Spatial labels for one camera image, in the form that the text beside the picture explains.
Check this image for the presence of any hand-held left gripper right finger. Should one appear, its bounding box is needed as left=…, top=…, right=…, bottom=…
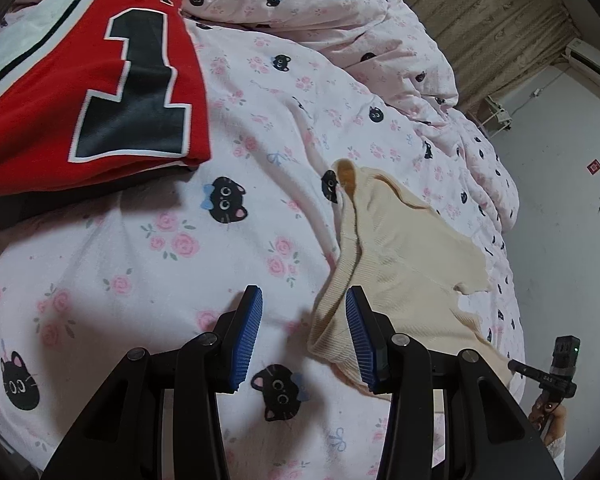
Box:
left=345, top=286, right=565, bottom=480

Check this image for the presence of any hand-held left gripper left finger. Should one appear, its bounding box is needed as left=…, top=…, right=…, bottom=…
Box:
left=39, top=285, right=264, bottom=480

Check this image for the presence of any cream knit sweater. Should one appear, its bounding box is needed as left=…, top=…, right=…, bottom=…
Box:
left=307, top=158, right=512, bottom=395

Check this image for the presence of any person's right hand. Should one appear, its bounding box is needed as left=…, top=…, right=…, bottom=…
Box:
left=528, top=394, right=567, bottom=445

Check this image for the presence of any pink cat print blanket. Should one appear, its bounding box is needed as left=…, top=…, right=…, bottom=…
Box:
left=0, top=0, right=526, bottom=480

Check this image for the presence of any black folded garment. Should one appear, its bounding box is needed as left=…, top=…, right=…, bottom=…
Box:
left=0, top=157, right=201, bottom=232

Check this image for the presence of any red jersey with black number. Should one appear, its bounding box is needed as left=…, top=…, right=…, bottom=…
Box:
left=0, top=0, right=212, bottom=196

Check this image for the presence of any white air conditioner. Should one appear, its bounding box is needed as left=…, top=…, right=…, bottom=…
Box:
left=565, top=36, right=600, bottom=88

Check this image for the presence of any beige curtain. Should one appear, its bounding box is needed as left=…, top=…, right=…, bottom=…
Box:
left=300, top=0, right=588, bottom=116

